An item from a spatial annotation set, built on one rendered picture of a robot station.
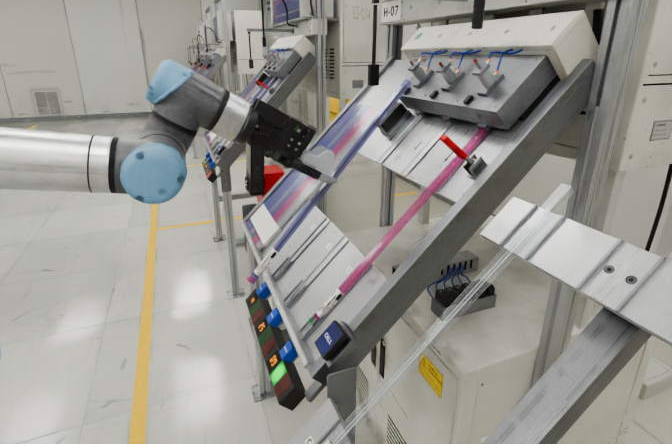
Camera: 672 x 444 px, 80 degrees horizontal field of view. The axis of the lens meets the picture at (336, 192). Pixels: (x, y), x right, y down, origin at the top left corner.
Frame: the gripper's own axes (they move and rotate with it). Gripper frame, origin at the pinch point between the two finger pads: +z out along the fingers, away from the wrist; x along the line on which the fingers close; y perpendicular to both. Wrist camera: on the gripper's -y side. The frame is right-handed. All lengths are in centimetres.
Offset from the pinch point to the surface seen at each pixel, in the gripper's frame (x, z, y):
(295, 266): 8.0, 7.3, -21.8
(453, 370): -17.9, 38.0, -22.0
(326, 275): -3.4, 8.5, -17.3
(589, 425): -21, 94, -25
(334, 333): -21.9, 3.3, -19.3
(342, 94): 124, 44, 32
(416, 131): 8.0, 17.7, 18.8
